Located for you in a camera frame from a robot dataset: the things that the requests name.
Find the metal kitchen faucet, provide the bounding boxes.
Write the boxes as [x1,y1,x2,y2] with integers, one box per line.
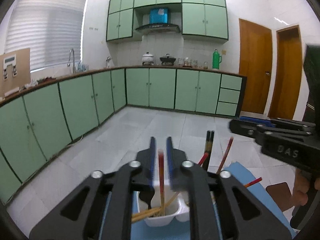
[67,49,76,74]

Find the black wok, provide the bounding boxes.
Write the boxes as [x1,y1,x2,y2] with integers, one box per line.
[160,53,177,66]

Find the red-ended wooden chopstick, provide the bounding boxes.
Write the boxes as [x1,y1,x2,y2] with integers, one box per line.
[244,177,262,188]
[157,149,166,216]
[216,137,235,174]

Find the green base cabinets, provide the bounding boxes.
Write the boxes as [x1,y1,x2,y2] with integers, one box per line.
[0,66,247,205]

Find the wooden door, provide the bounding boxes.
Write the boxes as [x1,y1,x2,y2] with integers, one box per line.
[268,25,303,121]
[238,18,273,114]

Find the green thermos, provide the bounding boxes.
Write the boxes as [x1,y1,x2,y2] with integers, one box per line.
[212,49,222,70]

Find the brown chair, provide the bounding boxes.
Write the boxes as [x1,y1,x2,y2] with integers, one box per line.
[265,182,293,212]

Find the green wall cabinets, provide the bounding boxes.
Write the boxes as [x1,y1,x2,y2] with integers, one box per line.
[106,0,229,43]

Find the person's right hand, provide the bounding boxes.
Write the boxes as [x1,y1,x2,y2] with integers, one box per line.
[292,168,311,207]

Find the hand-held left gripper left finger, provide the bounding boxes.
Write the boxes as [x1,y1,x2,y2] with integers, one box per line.
[29,137,157,240]

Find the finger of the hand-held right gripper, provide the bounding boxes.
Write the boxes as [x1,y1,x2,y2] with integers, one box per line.
[239,116,316,130]
[229,120,313,143]

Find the cardboard box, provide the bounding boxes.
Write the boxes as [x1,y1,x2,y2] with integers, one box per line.
[0,48,31,98]

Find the dark utensil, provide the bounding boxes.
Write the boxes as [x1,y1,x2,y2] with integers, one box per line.
[139,191,155,210]

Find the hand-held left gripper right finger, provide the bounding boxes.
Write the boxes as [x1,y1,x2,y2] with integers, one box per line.
[166,136,292,240]

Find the white cooking pot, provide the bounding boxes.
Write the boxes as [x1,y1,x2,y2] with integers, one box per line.
[142,52,154,66]

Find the range hood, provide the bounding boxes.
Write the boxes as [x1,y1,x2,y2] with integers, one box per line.
[135,7,181,34]

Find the blue table cloth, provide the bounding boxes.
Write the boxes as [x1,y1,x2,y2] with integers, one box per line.
[99,162,293,240]

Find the black chopstick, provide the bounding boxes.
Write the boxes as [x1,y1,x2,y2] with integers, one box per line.
[206,131,215,172]
[202,131,211,171]

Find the green cabinet drawer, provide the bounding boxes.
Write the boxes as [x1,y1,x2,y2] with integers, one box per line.
[218,88,242,104]
[220,74,243,90]
[216,102,240,117]

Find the white window blind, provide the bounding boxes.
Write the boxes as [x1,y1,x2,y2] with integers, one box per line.
[4,0,89,72]

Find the white plastic cup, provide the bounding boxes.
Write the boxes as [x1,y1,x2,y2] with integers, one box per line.
[137,179,182,227]
[174,191,192,223]

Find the plain wooden chopstick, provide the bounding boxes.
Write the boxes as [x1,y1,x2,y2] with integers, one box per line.
[131,211,160,223]
[131,207,160,219]

